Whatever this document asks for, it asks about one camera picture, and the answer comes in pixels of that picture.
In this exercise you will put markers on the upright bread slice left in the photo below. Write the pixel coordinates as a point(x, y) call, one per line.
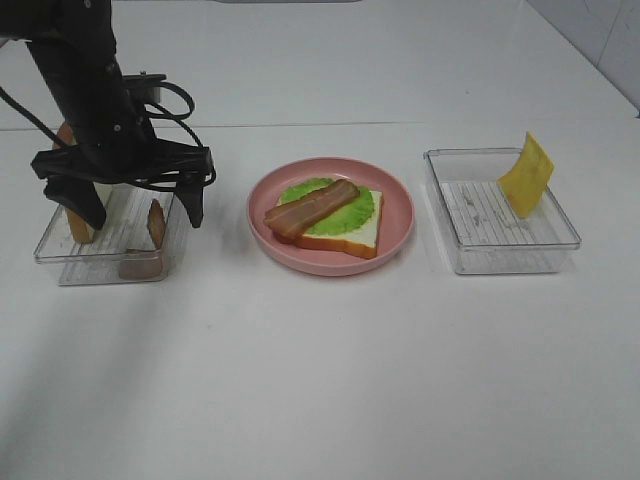
point(81, 231)

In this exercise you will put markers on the yellow cheese slice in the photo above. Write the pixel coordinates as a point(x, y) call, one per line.
point(524, 184)

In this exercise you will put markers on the clear plastic tray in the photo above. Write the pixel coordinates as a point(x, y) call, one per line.
point(481, 233)
point(97, 263)

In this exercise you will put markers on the bacon strip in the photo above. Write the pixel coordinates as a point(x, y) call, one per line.
point(140, 264)
point(290, 220)

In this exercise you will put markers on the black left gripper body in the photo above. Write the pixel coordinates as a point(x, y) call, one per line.
point(120, 139)

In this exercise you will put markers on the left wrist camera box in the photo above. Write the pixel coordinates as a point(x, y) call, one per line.
point(144, 87)

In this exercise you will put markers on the bread slice with brown crust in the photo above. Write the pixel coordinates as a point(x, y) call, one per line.
point(362, 243)

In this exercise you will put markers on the pink round plate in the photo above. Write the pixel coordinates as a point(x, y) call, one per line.
point(396, 225)

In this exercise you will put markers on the clear left plastic tray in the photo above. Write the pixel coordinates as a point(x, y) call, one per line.
point(97, 263)

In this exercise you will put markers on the clear right plastic tray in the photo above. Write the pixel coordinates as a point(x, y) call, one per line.
point(481, 233)

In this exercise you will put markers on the green lettuce leaf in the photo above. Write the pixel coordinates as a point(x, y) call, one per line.
point(348, 218)

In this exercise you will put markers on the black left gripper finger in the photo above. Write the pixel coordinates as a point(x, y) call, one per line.
point(78, 195)
point(189, 190)

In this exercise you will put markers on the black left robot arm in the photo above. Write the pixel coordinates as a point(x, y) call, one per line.
point(74, 33)

